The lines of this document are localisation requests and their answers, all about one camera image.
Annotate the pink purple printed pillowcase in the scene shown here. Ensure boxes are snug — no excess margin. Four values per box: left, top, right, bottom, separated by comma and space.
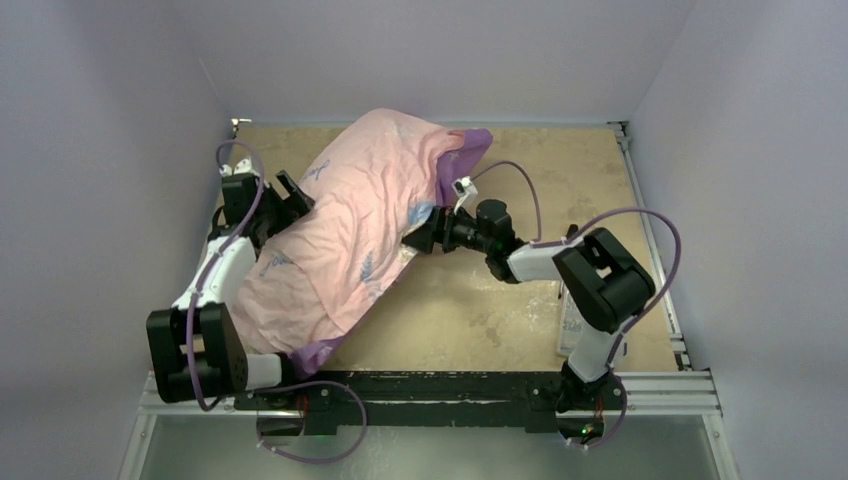
231, 108, 493, 377

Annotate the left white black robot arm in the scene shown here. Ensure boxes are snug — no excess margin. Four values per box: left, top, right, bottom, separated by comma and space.
146, 170, 314, 409

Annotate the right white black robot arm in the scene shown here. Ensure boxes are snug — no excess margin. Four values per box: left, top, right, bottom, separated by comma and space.
402, 199, 657, 413

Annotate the clear plastic parts box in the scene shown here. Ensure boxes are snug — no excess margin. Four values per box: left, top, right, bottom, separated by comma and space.
557, 283, 584, 358

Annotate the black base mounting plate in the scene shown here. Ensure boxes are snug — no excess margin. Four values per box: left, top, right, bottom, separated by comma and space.
235, 371, 625, 436

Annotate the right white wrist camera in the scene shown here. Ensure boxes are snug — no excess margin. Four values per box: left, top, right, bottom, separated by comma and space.
452, 176, 478, 214

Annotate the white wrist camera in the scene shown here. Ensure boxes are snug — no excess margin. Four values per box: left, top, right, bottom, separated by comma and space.
452, 176, 478, 214
219, 157, 260, 178

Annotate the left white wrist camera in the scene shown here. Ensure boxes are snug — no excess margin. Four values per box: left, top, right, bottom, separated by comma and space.
219, 157, 260, 178

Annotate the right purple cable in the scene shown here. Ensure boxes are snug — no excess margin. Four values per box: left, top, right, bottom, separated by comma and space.
470, 160, 682, 372

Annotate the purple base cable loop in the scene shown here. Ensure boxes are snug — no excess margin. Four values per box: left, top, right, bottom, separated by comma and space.
255, 380, 368, 466

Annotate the aluminium frame rail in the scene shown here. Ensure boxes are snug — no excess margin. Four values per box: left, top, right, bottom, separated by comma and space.
119, 371, 738, 479

